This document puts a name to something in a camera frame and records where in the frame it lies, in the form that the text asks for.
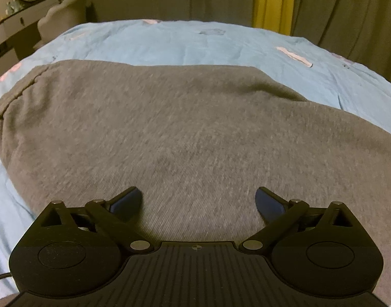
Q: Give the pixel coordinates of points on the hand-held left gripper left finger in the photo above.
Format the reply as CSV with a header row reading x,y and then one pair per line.
x,y
126,203

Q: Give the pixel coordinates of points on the grey sweat pants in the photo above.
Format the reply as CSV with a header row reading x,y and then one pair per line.
x,y
189,128

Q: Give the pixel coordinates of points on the yellow curtain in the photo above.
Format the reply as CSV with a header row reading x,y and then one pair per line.
x,y
273,3

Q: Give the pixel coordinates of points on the grey padded chair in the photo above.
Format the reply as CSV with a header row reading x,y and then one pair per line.
x,y
64,16

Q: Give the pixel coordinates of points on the light blue printed bed sheet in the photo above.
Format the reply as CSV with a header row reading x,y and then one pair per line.
x,y
182,44

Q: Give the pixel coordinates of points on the dark dressing desk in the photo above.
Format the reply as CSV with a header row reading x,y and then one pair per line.
x,y
10,25

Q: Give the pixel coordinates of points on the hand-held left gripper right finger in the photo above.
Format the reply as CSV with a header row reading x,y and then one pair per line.
x,y
269,203

